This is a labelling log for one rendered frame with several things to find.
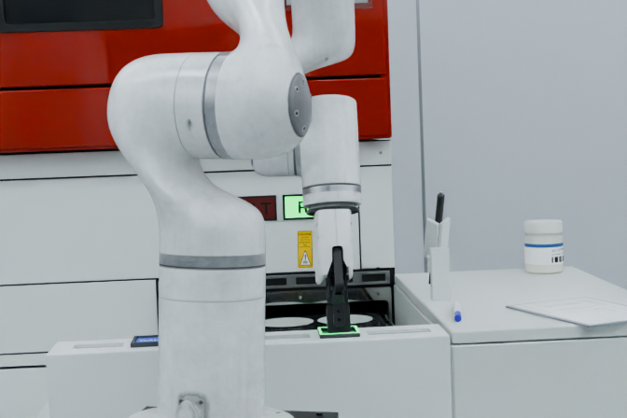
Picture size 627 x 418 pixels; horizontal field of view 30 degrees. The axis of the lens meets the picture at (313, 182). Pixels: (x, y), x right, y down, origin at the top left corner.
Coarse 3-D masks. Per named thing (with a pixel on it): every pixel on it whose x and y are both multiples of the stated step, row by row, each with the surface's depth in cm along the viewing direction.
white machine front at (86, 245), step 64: (0, 192) 218; (64, 192) 218; (128, 192) 219; (256, 192) 221; (384, 192) 222; (0, 256) 218; (64, 256) 219; (128, 256) 220; (384, 256) 223; (0, 320) 219; (64, 320) 220; (128, 320) 220
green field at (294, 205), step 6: (288, 198) 221; (294, 198) 221; (300, 198) 221; (288, 204) 221; (294, 204) 221; (300, 204) 221; (288, 210) 221; (294, 210) 221; (300, 210) 221; (306, 210) 221; (288, 216) 221; (294, 216) 221; (300, 216) 221; (306, 216) 221
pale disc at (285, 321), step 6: (276, 318) 216; (282, 318) 216; (288, 318) 215; (294, 318) 215; (300, 318) 215; (306, 318) 214; (270, 324) 210; (276, 324) 210; (282, 324) 210; (288, 324) 209; (294, 324) 209; (300, 324) 209; (306, 324) 209
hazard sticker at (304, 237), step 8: (304, 232) 221; (312, 232) 222; (304, 240) 222; (312, 240) 222; (304, 248) 222; (312, 248) 222; (304, 256) 222; (312, 256) 222; (304, 264) 222; (312, 264) 222
